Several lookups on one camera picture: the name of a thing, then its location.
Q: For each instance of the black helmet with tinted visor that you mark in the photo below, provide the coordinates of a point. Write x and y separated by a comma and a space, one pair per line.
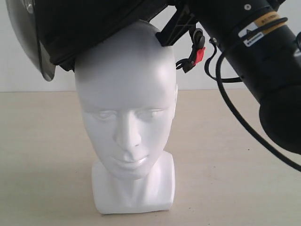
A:
53, 32

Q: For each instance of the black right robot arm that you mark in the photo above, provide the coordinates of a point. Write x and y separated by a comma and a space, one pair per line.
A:
260, 47

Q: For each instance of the white mannequin head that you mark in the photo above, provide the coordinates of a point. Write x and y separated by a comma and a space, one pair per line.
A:
127, 91

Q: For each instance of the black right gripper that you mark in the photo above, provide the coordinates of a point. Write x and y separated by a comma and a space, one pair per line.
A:
180, 23

